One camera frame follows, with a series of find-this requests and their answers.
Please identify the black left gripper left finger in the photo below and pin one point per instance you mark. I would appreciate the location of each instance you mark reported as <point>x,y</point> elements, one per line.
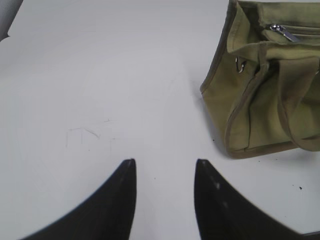
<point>107,214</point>

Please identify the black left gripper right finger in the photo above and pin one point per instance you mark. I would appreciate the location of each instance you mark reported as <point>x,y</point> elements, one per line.
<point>222,213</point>

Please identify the yellow canvas tote bag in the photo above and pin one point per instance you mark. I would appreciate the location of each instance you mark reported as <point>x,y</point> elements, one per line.
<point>262,91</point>

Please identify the silver zipper pull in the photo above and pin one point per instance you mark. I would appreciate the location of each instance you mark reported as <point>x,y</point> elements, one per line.
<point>284,32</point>

